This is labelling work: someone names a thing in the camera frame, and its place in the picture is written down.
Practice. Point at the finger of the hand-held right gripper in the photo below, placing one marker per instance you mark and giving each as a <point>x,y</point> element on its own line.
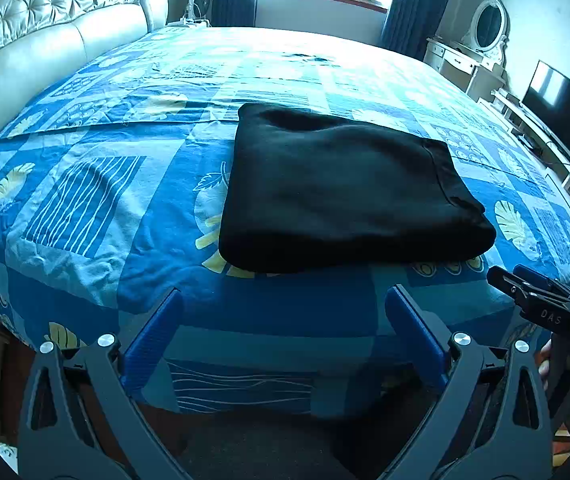
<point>505,280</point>
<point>535,275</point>

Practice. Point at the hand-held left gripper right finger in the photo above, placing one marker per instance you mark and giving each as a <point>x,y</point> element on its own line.
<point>415,340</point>

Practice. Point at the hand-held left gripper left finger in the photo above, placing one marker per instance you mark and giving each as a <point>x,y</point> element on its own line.
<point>152,340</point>

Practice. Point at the black pants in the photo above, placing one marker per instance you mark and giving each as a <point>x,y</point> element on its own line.
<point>340,190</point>

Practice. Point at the person's right hand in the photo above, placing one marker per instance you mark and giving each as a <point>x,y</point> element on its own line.
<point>545,365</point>

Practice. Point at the blue printed bed sheet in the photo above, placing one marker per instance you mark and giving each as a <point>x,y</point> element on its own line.
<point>90,260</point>

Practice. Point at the white television stand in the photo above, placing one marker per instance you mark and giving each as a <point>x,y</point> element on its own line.
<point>530,127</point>

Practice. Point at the black flat television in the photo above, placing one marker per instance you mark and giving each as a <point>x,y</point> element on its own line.
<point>565,110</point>

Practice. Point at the white vanity table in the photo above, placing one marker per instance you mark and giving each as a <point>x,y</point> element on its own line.
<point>457,62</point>

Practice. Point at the white oval vanity mirror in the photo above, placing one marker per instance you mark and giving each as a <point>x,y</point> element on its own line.
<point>487,22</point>

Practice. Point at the cream tufted leather headboard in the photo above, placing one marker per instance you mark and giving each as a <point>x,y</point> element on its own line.
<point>40,35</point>

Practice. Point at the small white fan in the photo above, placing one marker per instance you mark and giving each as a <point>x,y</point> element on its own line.
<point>198,5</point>

